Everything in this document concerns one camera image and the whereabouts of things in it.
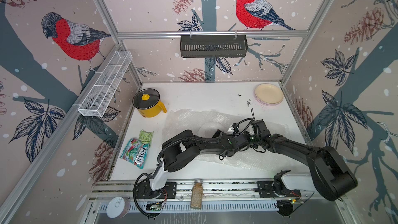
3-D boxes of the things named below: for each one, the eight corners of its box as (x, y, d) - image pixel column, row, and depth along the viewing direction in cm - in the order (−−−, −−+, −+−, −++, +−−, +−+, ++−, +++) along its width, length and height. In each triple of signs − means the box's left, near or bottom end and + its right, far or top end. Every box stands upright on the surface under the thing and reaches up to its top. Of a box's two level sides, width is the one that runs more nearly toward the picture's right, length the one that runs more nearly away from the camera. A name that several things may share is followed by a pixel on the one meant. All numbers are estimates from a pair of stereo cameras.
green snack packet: (120, 158, 86) (116, 155, 83) (134, 139, 93) (131, 136, 90) (142, 168, 82) (139, 166, 79) (154, 148, 90) (152, 145, 86)
